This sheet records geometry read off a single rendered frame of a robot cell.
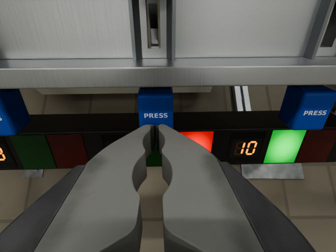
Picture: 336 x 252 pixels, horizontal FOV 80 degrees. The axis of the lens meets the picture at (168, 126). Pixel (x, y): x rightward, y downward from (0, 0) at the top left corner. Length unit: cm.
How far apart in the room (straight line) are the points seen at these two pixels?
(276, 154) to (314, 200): 82
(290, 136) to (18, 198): 94
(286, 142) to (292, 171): 77
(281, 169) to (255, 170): 11
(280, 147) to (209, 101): 74
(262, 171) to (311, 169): 21
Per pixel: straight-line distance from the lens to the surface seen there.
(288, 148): 21
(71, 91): 90
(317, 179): 104
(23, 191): 99
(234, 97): 61
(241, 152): 20
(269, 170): 93
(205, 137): 18
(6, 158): 23
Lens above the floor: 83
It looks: 73 degrees down
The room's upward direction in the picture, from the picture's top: 4 degrees clockwise
